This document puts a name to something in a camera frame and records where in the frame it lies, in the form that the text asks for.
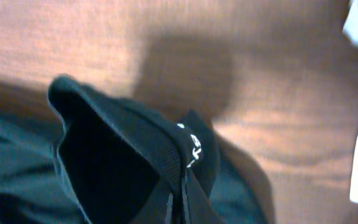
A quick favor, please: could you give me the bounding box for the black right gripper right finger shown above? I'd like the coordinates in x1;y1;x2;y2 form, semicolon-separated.
181;169;224;224

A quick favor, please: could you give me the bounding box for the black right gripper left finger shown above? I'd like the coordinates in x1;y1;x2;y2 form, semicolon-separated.
131;179;173;224

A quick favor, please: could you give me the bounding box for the black polo shirt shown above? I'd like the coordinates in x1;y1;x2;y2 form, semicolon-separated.
0;77;266;223

